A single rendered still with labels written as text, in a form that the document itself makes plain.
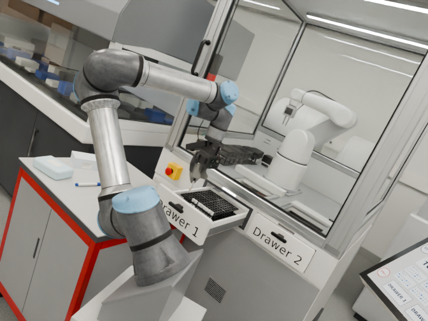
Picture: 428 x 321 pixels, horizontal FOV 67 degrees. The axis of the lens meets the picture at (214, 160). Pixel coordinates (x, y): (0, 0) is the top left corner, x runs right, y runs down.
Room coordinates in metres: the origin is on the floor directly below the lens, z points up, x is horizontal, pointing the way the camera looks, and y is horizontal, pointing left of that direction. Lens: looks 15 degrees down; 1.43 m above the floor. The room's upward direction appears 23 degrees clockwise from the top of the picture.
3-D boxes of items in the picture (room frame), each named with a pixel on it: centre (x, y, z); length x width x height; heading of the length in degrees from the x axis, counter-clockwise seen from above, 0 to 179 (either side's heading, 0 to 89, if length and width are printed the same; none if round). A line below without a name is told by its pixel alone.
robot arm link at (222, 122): (1.29, 0.04, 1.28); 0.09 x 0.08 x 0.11; 125
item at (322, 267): (1.84, -0.40, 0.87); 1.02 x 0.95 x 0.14; 59
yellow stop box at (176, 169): (1.60, 0.17, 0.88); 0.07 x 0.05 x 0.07; 59
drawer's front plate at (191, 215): (1.17, 0.05, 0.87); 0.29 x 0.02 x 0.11; 59
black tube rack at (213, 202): (1.34, -0.06, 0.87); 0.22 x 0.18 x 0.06; 149
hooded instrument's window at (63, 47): (2.62, 1.18, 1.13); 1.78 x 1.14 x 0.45; 59
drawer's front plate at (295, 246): (1.29, -0.39, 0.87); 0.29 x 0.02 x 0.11; 59
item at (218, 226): (1.35, -0.06, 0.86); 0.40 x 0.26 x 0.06; 149
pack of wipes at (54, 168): (1.30, 0.64, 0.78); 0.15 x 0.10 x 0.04; 73
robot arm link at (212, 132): (1.29, 0.03, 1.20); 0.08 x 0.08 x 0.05
